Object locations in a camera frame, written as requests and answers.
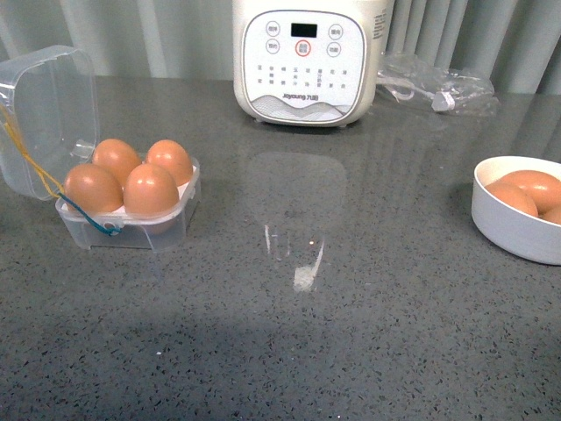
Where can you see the white round bowl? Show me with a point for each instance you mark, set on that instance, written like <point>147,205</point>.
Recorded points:
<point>516,232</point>

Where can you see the cream Joyoung blender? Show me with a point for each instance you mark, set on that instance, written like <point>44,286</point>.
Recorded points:
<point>307,63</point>

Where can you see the clear plastic bag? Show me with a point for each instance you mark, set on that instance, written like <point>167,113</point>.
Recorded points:
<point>410,81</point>

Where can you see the brown egg in bowl back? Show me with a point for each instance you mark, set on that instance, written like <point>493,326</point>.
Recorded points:
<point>543,188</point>

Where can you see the brown egg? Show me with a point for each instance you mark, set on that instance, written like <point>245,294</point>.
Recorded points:
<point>118,157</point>
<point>543,188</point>
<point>553,215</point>
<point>149,192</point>
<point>173,157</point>
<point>513,196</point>
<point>93,188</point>

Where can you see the clear plastic egg box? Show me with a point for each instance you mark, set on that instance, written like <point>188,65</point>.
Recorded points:
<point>49,125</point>

